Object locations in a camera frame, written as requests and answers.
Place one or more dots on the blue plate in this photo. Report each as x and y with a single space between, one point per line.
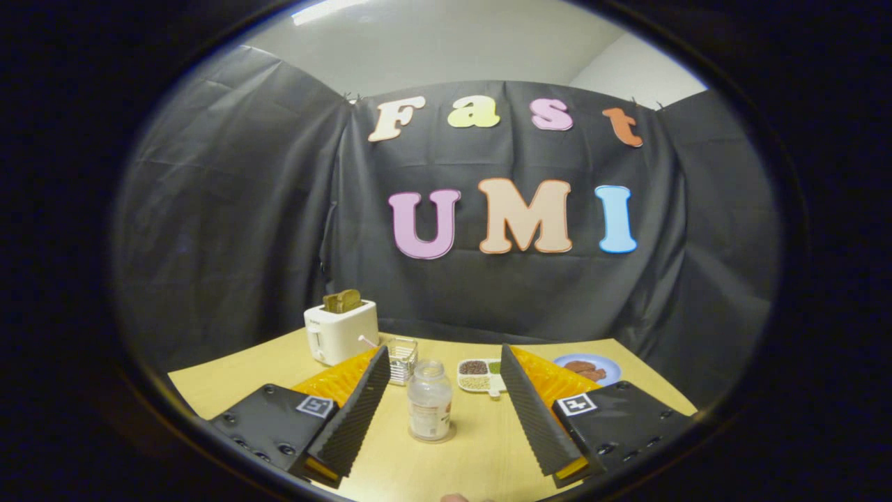
612 365

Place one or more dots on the brown toast slice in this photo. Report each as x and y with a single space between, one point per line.
342 301

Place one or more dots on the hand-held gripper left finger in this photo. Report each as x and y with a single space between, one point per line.
362 411

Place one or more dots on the white toaster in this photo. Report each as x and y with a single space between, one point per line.
341 333

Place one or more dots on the brown fried food piece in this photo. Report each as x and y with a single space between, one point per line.
578 365
594 375

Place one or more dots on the clear juice bottle white label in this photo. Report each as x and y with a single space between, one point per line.
430 408

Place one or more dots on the white divided tray with beans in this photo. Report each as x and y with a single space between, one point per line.
477 376

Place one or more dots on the wooden table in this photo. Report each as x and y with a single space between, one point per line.
481 453

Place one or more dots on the black backdrop cloth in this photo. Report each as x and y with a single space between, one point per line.
279 209

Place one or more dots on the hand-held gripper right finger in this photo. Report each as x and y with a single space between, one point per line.
533 411

